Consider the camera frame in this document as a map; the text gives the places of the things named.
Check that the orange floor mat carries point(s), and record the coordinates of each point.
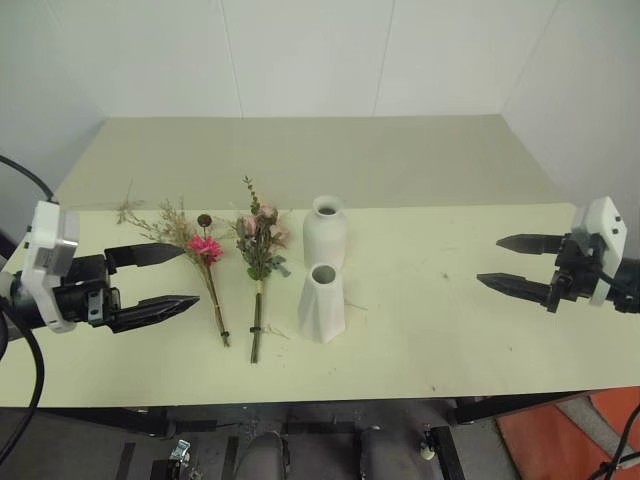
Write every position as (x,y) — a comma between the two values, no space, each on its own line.
(560,440)

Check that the small white caster wheel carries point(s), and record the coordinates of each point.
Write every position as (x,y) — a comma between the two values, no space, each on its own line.
(425,452)

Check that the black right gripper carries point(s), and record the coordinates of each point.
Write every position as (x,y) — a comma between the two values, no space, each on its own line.
(575,272)

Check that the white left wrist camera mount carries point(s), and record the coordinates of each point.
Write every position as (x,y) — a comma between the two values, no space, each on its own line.
(47,250)

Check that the silver metal clamp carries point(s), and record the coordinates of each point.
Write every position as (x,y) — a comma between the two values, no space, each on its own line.
(180,450)

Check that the pink gerbera dried bouquet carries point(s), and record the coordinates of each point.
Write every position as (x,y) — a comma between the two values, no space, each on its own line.
(205,248)

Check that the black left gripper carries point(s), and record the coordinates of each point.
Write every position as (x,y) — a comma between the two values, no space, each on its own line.
(82,297)

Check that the black table frame bar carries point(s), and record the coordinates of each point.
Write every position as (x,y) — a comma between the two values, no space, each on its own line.
(125,420)
(505,407)

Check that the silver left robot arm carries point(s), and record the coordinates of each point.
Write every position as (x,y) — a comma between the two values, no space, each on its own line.
(20,305)

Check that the white faceted flared vase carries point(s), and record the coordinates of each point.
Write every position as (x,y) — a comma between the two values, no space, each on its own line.
(322,310)

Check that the pale rose eucalyptus bouquet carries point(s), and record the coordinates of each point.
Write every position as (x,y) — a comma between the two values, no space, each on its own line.
(260,240)

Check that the loose dried grass sprig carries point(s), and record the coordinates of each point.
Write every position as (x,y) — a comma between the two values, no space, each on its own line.
(126,206)

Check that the white rounded bottle vase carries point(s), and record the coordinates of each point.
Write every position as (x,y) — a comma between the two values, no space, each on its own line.
(325,235)

